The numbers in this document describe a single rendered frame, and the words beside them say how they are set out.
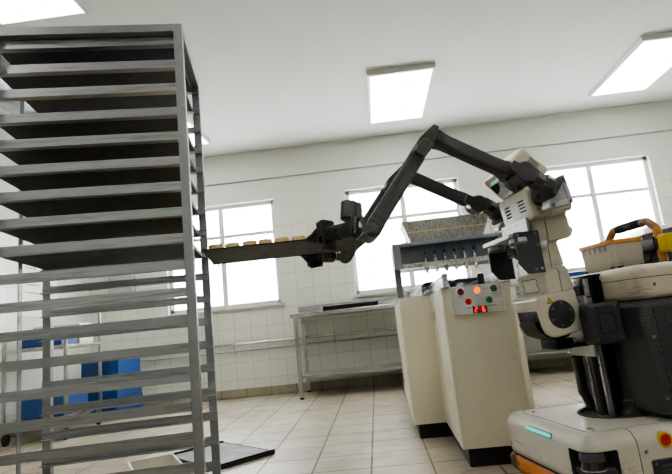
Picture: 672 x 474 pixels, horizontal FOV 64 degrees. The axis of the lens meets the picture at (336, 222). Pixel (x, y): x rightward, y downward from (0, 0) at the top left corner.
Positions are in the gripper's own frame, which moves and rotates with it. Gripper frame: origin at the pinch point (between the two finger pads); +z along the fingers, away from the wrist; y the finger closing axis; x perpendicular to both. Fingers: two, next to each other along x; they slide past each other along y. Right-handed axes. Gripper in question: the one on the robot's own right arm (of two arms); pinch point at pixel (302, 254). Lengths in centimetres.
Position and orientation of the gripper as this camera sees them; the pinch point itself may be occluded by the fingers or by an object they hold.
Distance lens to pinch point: 222.5
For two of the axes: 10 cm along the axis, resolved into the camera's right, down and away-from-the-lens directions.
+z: -6.2, -0.8, -7.8
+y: -1.0, -9.8, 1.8
